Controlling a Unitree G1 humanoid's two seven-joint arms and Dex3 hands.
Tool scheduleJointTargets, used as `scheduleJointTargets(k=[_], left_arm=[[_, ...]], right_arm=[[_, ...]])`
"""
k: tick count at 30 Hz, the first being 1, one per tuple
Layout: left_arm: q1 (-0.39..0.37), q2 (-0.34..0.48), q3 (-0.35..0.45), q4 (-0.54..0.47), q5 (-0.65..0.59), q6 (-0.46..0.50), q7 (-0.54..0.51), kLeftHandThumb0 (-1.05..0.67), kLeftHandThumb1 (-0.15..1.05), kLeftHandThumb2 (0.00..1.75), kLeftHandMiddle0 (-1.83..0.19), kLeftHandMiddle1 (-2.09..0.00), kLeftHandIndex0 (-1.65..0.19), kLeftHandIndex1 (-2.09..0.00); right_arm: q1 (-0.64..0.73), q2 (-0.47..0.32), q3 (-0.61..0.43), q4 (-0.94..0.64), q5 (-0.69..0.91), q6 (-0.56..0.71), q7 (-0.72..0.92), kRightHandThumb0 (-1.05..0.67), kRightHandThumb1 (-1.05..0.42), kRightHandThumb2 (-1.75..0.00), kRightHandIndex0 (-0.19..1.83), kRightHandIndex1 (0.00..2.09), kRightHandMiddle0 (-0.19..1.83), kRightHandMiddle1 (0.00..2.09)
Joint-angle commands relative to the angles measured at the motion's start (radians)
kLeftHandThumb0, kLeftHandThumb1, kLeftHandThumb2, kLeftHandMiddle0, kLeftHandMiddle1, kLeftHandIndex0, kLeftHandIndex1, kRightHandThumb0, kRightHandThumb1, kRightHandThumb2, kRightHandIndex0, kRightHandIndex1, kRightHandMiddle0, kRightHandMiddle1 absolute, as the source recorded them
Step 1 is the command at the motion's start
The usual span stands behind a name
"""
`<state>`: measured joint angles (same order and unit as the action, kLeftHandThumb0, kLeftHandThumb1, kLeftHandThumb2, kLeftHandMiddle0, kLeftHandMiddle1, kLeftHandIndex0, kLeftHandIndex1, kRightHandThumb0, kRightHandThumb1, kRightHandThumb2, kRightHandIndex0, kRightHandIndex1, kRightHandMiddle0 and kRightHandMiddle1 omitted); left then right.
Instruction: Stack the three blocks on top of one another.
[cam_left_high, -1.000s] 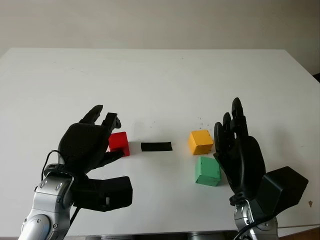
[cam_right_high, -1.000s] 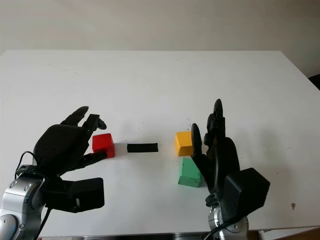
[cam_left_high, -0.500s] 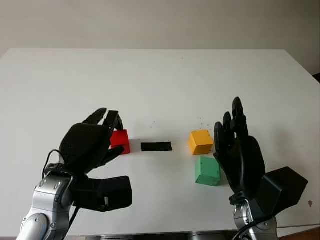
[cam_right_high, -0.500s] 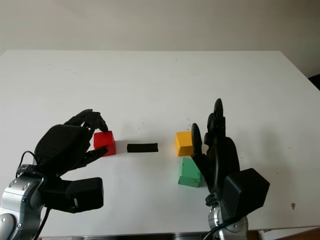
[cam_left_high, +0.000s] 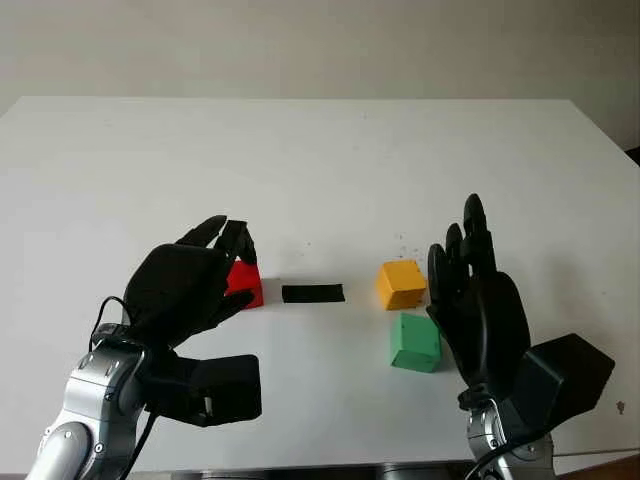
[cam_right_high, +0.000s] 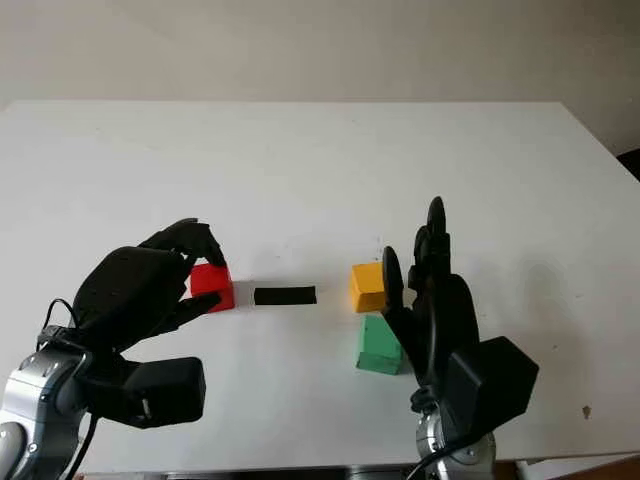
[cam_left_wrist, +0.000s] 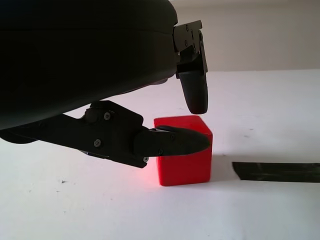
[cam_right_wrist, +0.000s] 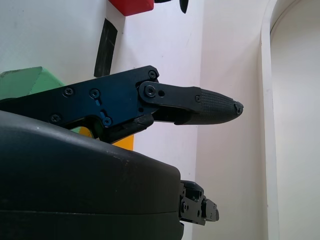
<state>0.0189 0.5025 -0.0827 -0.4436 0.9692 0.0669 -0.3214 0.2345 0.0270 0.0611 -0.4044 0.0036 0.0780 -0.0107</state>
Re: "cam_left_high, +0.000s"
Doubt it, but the green wooden block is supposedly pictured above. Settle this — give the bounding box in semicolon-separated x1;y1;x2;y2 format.
389;312;443;375

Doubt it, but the black tape strip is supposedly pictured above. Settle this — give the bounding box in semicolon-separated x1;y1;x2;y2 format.
281;283;346;305

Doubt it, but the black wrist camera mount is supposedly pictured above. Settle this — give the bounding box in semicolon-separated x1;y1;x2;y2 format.
509;332;617;427
143;352;263;429

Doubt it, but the red wooden block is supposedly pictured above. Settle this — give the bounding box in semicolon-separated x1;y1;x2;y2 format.
224;258;265;310

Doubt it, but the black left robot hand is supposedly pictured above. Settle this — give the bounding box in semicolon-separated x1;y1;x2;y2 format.
122;214;259;352

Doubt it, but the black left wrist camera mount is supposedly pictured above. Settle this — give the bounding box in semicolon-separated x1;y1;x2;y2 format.
143;352;263;429

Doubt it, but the yellow wooden block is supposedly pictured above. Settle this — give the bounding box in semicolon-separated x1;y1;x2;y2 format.
375;259;428;312

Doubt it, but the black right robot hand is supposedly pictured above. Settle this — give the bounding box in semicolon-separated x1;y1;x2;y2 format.
426;193;531;404

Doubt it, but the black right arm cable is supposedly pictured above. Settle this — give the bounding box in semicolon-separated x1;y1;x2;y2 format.
472;434;544;480

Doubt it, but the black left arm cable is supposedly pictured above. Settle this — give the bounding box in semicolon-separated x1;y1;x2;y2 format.
87;295;157;474

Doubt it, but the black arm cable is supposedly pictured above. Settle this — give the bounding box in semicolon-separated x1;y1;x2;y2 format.
87;295;157;474
472;434;544;480

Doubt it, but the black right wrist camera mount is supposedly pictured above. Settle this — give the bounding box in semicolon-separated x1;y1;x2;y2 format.
509;332;617;427

